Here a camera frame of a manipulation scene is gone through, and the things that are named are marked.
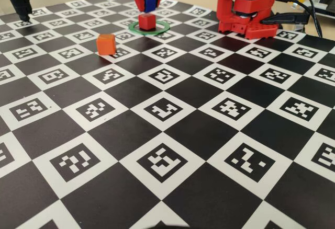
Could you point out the blue cube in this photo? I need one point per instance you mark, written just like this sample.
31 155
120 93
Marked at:
149 2

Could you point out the red robot arm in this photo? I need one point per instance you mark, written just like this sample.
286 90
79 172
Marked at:
227 4

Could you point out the red perforated robot base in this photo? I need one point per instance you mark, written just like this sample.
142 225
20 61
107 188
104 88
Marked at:
261 31

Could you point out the orange cube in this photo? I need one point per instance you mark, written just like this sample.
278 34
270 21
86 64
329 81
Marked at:
106 45

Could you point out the red cube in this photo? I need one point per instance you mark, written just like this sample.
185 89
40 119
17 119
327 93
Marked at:
146 22

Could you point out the black white marker mat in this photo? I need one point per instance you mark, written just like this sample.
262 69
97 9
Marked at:
146 145

